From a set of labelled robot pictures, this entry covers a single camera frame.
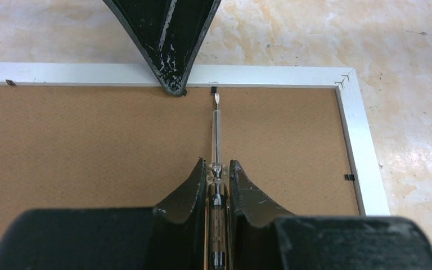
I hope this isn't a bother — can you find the white picture frame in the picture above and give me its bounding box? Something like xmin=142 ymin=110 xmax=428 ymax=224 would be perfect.
xmin=0 ymin=62 xmax=390 ymax=216

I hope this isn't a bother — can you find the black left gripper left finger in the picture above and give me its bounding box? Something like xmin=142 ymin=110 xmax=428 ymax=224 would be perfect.
xmin=0 ymin=159 xmax=207 ymax=269

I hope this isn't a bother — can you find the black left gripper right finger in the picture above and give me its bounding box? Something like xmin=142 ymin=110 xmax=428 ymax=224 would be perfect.
xmin=229 ymin=160 xmax=432 ymax=269

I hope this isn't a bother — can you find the brown frame backing board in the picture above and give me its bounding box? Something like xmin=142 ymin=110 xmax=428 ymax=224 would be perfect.
xmin=0 ymin=86 xmax=359 ymax=239

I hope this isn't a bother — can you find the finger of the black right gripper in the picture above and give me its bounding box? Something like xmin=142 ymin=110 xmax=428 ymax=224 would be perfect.
xmin=105 ymin=0 xmax=221 ymax=97

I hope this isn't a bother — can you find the silver screwdriver tool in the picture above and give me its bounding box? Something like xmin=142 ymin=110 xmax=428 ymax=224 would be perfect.
xmin=206 ymin=92 xmax=231 ymax=269

